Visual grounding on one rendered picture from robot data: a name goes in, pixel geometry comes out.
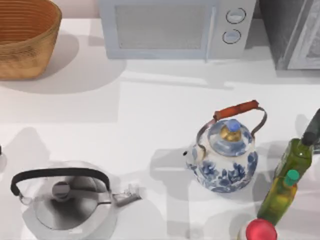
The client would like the green bottle with black cap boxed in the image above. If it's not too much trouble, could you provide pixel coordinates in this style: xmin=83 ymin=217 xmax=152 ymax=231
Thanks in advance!
xmin=273 ymin=130 xmax=317 ymax=181

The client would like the grey cabinet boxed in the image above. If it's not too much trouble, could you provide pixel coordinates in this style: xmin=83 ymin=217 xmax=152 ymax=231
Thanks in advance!
xmin=258 ymin=0 xmax=320 ymax=71

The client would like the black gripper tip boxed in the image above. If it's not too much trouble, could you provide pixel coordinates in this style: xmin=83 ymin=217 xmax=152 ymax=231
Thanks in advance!
xmin=304 ymin=107 xmax=320 ymax=137

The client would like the yellow bottle with green cap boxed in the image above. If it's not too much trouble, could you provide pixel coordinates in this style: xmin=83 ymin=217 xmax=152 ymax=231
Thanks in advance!
xmin=256 ymin=169 xmax=300 ymax=226

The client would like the blue and white teapot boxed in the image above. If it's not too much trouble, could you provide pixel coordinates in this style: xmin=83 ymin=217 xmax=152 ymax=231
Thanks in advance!
xmin=183 ymin=99 xmax=269 ymax=195

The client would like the pale microwave oven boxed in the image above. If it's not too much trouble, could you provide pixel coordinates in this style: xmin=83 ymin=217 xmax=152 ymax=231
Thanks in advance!
xmin=96 ymin=0 xmax=256 ymax=64

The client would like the bottle with red cap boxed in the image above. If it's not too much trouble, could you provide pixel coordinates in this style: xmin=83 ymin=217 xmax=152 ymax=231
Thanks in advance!
xmin=236 ymin=218 xmax=278 ymax=240

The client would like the woven wooden basket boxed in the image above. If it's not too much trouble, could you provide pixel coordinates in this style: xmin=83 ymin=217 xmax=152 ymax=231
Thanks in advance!
xmin=0 ymin=0 xmax=63 ymax=82

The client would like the pale microwave door handle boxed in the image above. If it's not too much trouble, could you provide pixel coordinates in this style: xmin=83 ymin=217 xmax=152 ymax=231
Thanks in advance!
xmin=204 ymin=5 xmax=217 ymax=64

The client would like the silver kettle with black handle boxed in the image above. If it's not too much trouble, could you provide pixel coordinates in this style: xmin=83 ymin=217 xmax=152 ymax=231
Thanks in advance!
xmin=10 ymin=160 xmax=143 ymax=240

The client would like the round microwave knob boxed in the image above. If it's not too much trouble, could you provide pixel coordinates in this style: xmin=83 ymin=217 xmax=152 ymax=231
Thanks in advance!
xmin=225 ymin=7 xmax=247 ymax=25
xmin=221 ymin=28 xmax=242 ymax=46

